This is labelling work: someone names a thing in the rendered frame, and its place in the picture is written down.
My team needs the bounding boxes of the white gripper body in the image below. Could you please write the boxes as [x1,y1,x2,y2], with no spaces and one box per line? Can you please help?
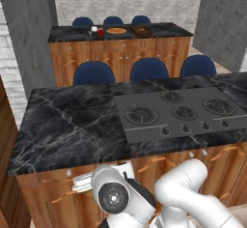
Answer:
[71,172,96,193]

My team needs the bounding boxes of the wooden drawer front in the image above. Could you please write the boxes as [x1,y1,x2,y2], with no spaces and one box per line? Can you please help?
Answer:
[15,163,97,193]

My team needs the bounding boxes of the wooden dining counter cupboards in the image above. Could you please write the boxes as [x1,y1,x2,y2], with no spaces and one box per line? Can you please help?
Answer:
[48,36,193,88]

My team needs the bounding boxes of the wooden cupboard door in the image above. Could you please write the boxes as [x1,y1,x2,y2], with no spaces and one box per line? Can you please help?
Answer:
[130,153,181,214]
[202,142,247,208]
[21,186,109,228]

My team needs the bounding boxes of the tall wooden cabinet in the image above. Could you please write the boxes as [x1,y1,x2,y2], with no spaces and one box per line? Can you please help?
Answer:
[0,76,33,228]

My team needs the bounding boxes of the blue stool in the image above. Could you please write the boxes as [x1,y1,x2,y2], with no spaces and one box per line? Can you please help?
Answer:
[71,15,95,27]
[179,54,217,78]
[129,57,170,82]
[130,14,151,25]
[102,15,124,26]
[72,60,117,87]

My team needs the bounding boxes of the black gas hob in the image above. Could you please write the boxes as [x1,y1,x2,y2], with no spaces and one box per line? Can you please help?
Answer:
[112,86,247,145]

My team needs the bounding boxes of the round wooden board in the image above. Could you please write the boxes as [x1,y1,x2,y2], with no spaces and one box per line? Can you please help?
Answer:
[105,27,128,35]

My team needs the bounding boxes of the brown rectangular tray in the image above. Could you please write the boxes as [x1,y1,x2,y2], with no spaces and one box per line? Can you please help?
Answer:
[130,25,153,38]

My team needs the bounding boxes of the wooden door handle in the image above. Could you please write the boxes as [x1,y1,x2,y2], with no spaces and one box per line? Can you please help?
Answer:
[50,190,75,205]
[137,156,167,174]
[209,145,239,162]
[219,192,232,201]

